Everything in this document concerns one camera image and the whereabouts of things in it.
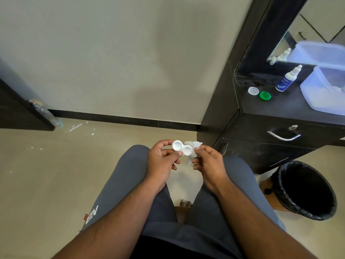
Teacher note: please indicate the dark shirt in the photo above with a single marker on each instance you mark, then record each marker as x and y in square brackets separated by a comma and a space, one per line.
[161, 248]

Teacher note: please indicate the grey trousers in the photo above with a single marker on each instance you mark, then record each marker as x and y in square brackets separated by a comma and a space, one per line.
[204, 221]

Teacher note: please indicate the clear blue plastic container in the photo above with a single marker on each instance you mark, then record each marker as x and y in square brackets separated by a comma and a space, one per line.
[320, 99]

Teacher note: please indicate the blue white solution bottle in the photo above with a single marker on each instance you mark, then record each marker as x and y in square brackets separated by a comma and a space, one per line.
[284, 83]

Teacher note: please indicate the green lens cap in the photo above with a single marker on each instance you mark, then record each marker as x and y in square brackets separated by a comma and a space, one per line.
[265, 95]

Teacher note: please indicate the clear plastic wrap strip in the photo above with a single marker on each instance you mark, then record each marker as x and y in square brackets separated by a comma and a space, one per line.
[47, 114]

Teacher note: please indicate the black dresser cabinet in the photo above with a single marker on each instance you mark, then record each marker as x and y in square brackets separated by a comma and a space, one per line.
[256, 156]

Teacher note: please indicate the person's left forearm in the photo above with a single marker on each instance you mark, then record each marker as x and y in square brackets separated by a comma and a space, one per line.
[113, 221]

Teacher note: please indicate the white floor scrap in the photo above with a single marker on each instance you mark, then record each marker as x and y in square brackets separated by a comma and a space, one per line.
[75, 127]

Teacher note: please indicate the person's right forearm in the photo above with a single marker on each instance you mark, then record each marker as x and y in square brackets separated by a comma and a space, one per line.
[258, 226]

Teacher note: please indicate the person's left hand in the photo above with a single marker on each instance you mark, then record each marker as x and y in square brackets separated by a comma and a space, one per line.
[160, 167]

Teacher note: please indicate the person's foot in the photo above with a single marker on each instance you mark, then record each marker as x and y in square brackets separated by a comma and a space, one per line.
[186, 203]

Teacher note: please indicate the white tissue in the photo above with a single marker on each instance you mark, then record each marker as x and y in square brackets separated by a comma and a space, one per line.
[192, 145]

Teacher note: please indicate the dark wooden panel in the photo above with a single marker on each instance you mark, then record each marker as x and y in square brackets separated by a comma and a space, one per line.
[19, 115]

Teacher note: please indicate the brown wooden stool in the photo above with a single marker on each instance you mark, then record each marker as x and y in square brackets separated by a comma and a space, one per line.
[183, 214]

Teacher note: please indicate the silver drawer lock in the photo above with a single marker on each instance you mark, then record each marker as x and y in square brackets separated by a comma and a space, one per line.
[292, 127]

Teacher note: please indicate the dresser mirror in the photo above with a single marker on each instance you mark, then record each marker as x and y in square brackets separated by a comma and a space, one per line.
[318, 26]

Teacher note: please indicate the person's right hand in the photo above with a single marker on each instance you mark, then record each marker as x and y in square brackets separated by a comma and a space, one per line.
[213, 167]

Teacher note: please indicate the white contact lens case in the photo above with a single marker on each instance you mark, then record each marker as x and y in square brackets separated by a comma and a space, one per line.
[182, 148]

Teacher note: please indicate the white clear lens cap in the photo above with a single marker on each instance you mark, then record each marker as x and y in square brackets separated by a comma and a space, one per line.
[253, 91]

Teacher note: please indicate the black lined trash bin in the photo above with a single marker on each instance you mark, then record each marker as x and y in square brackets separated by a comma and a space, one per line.
[304, 188]

